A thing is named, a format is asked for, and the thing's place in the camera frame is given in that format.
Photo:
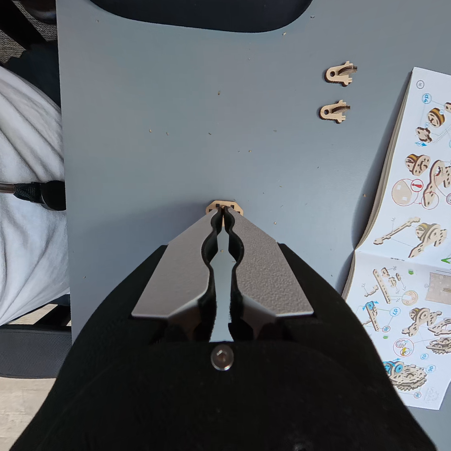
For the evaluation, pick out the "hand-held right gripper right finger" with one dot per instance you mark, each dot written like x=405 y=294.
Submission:
x=271 y=278

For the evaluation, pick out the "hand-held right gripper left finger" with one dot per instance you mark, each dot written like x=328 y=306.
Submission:
x=176 y=278

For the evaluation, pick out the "wooden disc part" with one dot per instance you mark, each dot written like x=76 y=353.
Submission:
x=225 y=204

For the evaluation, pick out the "grey desk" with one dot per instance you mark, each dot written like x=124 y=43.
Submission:
x=141 y=141

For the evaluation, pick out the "assembly instruction booklet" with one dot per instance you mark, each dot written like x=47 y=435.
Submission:
x=405 y=246

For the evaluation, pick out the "white t-shirt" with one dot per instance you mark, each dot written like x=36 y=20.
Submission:
x=28 y=229

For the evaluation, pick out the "dark mesh chair seat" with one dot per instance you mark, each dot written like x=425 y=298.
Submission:
x=31 y=348

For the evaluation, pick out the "small wooden hook piece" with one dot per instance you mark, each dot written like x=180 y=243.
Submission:
x=339 y=74
x=333 y=112

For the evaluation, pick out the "grey woven fabric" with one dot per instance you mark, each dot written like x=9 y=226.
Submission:
x=35 y=21

